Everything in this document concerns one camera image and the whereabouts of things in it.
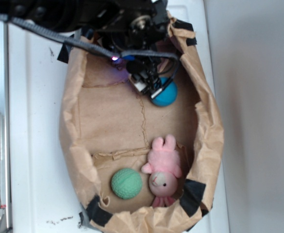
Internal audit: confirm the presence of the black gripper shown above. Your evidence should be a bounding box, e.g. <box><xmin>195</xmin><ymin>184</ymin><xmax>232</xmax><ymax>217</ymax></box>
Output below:
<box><xmin>93</xmin><ymin>0</ymin><xmax>169</xmax><ymax>51</ymax></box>

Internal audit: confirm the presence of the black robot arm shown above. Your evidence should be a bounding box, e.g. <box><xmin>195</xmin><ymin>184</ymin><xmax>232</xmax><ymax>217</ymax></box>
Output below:
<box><xmin>0</xmin><ymin>0</ymin><xmax>169</xmax><ymax>51</ymax></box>

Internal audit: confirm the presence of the blue dimpled ball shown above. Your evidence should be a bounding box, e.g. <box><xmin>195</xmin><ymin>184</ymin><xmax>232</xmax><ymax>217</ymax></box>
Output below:
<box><xmin>151</xmin><ymin>82</ymin><xmax>178</xmax><ymax>107</ymax></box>

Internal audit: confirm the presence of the brown paper bag container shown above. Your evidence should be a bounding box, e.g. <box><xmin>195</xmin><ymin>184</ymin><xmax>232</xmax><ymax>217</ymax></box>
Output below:
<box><xmin>60</xmin><ymin>18</ymin><xmax>224</xmax><ymax>233</ymax></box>

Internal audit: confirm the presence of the pink plush bunny toy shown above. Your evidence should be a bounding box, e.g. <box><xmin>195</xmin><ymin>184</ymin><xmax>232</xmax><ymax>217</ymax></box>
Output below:
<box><xmin>141</xmin><ymin>134</ymin><xmax>183</xmax><ymax>208</ymax></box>

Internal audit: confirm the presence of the green dimpled ball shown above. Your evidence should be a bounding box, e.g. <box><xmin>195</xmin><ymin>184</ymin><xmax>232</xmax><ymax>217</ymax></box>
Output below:
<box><xmin>111</xmin><ymin>168</ymin><xmax>143</xmax><ymax>200</ymax></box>

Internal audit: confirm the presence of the small white camera module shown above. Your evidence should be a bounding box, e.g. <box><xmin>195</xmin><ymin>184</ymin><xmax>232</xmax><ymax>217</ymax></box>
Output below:
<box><xmin>126</xmin><ymin>60</ymin><xmax>174</xmax><ymax>100</ymax></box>

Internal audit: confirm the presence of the grey braided cable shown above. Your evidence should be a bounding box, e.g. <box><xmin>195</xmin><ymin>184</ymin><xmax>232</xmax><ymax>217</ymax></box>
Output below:
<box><xmin>0</xmin><ymin>13</ymin><xmax>180</xmax><ymax>81</ymax></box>

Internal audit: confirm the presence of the aluminium frame rail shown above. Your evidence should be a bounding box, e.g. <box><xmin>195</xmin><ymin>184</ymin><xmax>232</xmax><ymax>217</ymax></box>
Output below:
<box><xmin>0</xmin><ymin>22</ymin><xmax>13</xmax><ymax>233</ymax></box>

